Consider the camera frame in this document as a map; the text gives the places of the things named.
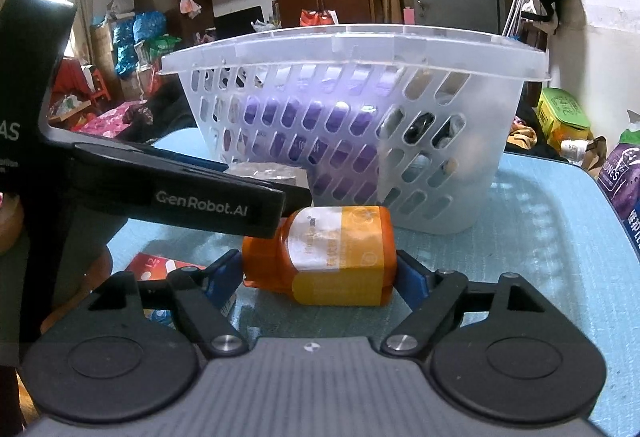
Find orange and white plastic bag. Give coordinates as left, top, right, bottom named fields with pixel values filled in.
left=299, top=0, right=337, bottom=27

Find orange medicine bottle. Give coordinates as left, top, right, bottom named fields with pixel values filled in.
left=241, top=206, right=398, bottom=307

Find pink floral bedding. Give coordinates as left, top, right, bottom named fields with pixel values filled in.
left=70, top=100, right=156, bottom=138

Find black hair clip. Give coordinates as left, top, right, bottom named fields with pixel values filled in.
left=404, top=114, right=452, bottom=144

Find white plastic basket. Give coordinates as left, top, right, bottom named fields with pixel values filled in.
left=160, top=24, right=552, bottom=235

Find small grey packet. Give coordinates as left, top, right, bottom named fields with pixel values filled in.
left=227, top=161, right=312, bottom=193

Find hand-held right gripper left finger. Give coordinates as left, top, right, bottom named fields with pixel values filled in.
left=85, top=249, right=249, bottom=359

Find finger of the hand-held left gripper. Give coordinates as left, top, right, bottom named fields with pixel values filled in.
left=74, top=143, right=230, bottom=174
left=74, top=151, right=312, bottom=239

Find red flat box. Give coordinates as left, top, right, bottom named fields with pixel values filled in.
left=124, top=251, right=238, bottom=320

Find blue plastic bag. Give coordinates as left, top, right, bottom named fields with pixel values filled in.
left=112, top=10, right=167, bottom=76

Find black clothing pile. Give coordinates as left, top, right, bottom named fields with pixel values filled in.
left=121, top=77, right=199, bottom=144

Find metal crutches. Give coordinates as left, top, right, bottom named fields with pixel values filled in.
left=501, top=0, right=532, bottom=39

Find purple printed bag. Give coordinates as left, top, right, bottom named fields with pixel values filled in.
left=596, top=110, right=640, bottom=264

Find green plastic bag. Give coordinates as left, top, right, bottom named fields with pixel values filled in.
left=144, top=34, right=182, bottom=64

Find green box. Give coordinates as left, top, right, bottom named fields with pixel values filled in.
left=536, top=88, right=594, bottom=146

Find purple tissue pack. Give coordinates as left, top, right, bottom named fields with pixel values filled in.
left=235, top=90, right=396, bottom=213

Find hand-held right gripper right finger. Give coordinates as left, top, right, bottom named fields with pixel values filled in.
left=381, top=249, right=548, bottom=359

